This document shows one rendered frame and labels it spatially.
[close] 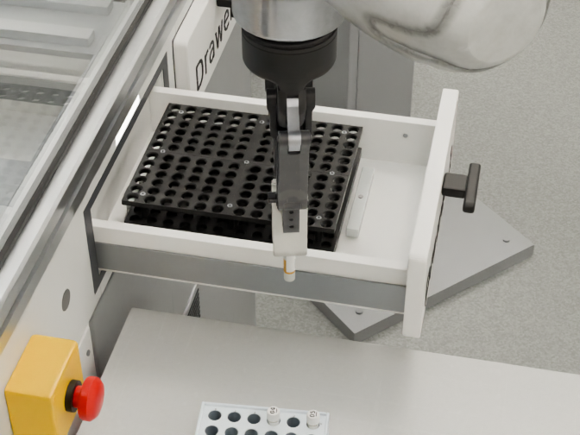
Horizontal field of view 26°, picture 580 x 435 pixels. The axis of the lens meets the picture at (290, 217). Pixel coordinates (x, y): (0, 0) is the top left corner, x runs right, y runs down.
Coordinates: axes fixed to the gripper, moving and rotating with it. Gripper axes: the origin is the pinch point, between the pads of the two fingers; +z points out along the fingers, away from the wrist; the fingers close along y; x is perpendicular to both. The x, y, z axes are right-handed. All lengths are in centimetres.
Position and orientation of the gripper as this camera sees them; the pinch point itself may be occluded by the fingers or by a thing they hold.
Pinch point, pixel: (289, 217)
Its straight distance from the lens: 110.6
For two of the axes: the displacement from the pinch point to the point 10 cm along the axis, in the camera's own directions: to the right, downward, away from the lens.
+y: -0.6, -6.5, 7.6
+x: -10.0, 0.4, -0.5
